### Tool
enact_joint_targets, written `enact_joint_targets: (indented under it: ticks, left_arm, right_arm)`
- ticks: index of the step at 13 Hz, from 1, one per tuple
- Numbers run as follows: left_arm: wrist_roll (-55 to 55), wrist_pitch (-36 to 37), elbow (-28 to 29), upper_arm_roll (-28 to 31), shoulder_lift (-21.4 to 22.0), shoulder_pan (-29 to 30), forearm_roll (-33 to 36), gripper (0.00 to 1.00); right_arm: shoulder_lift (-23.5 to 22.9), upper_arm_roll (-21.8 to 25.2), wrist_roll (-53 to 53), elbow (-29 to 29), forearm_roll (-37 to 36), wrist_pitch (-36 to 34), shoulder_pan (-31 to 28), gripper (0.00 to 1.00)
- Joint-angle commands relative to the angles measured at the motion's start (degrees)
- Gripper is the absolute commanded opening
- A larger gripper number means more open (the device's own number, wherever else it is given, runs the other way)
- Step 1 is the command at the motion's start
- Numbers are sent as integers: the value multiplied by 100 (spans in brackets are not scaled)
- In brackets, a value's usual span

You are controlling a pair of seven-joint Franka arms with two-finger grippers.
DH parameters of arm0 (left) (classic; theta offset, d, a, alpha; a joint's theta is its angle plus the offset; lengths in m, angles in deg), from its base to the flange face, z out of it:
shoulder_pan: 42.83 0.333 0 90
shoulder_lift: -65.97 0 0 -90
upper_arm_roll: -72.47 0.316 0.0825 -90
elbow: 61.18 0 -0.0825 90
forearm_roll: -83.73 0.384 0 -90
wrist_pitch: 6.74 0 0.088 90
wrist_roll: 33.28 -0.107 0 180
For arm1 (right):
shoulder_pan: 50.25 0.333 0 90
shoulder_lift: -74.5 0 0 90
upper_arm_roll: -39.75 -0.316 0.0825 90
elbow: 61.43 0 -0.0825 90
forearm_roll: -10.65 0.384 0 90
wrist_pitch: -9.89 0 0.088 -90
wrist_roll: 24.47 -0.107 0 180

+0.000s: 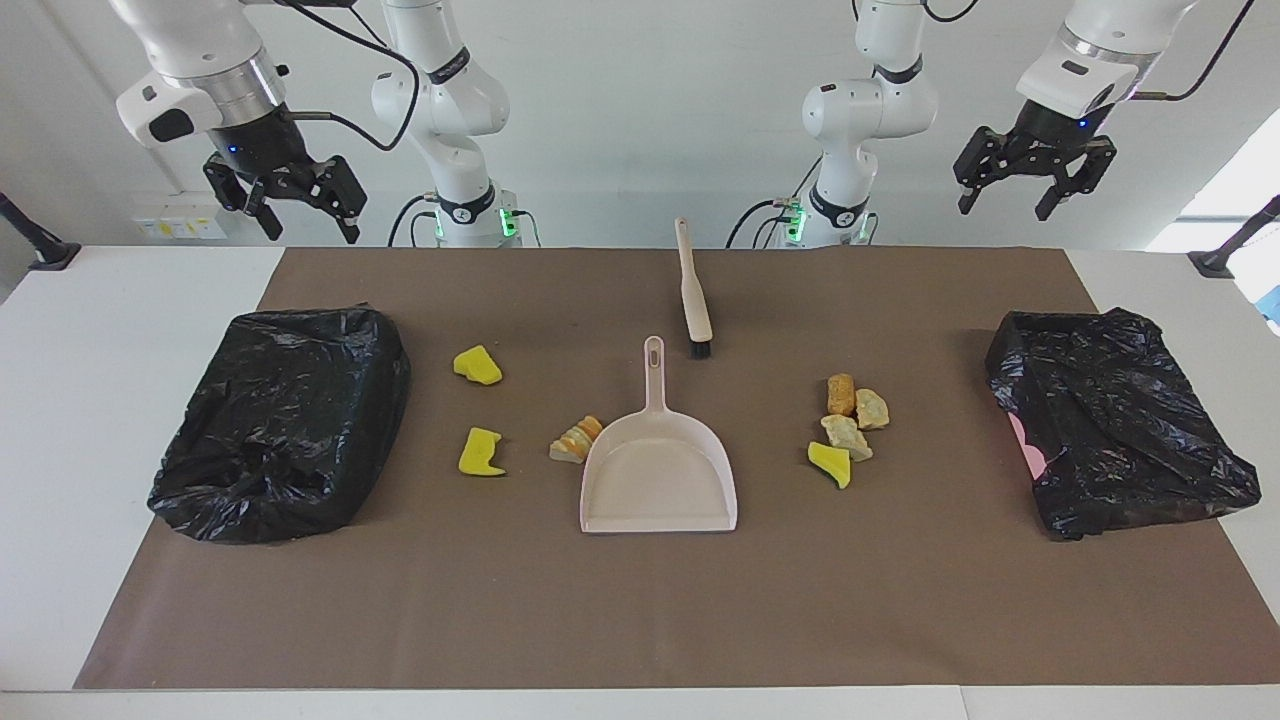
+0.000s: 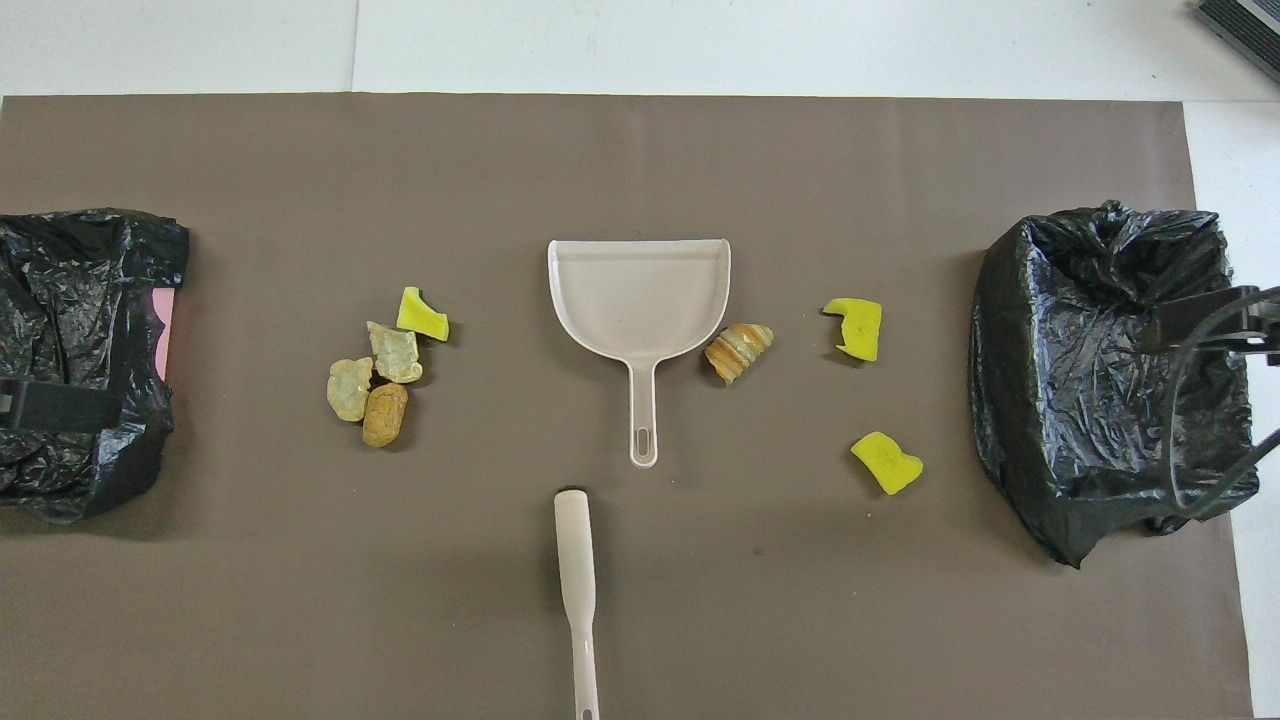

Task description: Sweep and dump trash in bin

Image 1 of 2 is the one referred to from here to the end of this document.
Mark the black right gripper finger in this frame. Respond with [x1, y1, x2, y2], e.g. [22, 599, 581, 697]
[205, 158, 284, 242]
[300, 155, 367, 244]

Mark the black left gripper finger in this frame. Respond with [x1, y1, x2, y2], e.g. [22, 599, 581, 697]
[1036, 140, 1118, 222]
[953, 127, 1006, 216]

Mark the notched yellow sponge chunk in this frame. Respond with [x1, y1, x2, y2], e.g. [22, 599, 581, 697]
[458, 427, 507, 478]

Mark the yellow sponge wedge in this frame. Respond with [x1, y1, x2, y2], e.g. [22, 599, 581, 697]
[808, 441, 853, 490]

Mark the striped toy croissant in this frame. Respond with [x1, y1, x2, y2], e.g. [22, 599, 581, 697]
[549, 415, 605, 465]

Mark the beige plastic dustpan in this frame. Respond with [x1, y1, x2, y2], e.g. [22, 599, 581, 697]
[580, 336, 739, 534]

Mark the black plastic trash bag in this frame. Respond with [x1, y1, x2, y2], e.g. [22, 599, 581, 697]
[985, 307, 1263, 542]
[147, 305, 412, 546]

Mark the black clamp stand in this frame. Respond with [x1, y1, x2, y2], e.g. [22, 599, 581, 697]
[0, 192, 81, 272]
[1188, 195, 1280, 279]

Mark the brown table mat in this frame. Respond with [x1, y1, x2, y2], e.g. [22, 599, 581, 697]
[73, 247, 1280, 691]

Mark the black base power cable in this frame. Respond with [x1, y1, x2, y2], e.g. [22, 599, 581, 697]
[388, 195, 541, 248]
[725, 155, 823, 248]

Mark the white wall socket box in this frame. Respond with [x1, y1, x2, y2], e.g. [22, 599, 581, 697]
[133, 192, 229, 241]

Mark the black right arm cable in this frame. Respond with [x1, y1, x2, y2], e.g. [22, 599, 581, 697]
[255, 0, 421, 153]

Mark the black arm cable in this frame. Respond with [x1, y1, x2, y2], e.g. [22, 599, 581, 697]
[1133, 0, 1257, 102]
[255, 0, 421, 153]

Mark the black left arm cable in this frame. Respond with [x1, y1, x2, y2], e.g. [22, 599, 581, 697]
[1133, 0, 1257, 102]

